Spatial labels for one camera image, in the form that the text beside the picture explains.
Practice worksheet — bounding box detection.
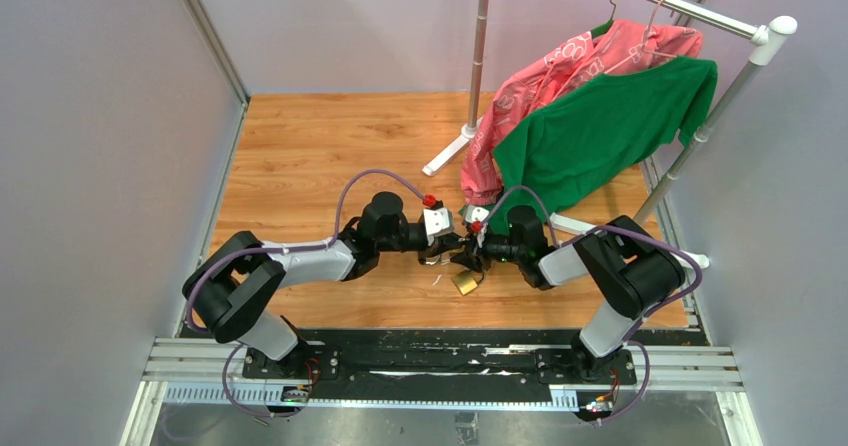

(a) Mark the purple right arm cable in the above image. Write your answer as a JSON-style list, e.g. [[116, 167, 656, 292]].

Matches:
[[468, 184, 705, 424]]

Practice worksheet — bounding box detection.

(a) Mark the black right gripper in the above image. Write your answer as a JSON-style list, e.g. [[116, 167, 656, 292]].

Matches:
[[454, 224, 527, 271]]

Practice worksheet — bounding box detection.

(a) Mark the metal clothes rack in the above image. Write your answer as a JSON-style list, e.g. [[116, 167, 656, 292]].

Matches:
[[421, 0, 799, 271]]

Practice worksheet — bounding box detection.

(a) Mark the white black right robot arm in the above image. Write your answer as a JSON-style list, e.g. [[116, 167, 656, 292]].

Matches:
[[450, 205, 686, 384]]

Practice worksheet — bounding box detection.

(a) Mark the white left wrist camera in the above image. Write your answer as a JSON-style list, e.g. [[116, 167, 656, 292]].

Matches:
[[422, 207, 455, 238]]

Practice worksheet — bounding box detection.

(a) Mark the pink printed shirt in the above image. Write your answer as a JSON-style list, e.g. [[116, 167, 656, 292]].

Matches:
[[460, 20, 703, 206]]

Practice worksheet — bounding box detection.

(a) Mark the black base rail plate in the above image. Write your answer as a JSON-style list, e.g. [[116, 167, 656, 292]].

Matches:
[[241, 329, 644, 403]]

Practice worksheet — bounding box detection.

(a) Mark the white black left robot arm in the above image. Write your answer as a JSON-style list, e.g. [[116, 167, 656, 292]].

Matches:
[[182, 192, 462, 379]]

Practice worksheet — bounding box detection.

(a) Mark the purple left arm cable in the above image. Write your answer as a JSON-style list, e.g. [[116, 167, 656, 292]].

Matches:
[[182, 168, 440, 420]]

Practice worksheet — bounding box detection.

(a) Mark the large brass padlock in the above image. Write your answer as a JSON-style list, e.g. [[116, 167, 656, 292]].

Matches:
[[451, 271, 480, 296]]

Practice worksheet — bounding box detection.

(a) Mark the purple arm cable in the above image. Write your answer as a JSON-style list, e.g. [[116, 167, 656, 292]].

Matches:
[[468, 184, 705, 424], [182, 168, 440, 420]]

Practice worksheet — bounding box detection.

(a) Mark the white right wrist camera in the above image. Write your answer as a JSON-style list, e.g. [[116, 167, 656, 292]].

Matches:
[[463, 205, 490, 247]]

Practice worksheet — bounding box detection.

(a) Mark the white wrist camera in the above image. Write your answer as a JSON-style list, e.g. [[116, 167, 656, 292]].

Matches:
[[463, 205, 490, 247], [422, 207, 455, 238]]

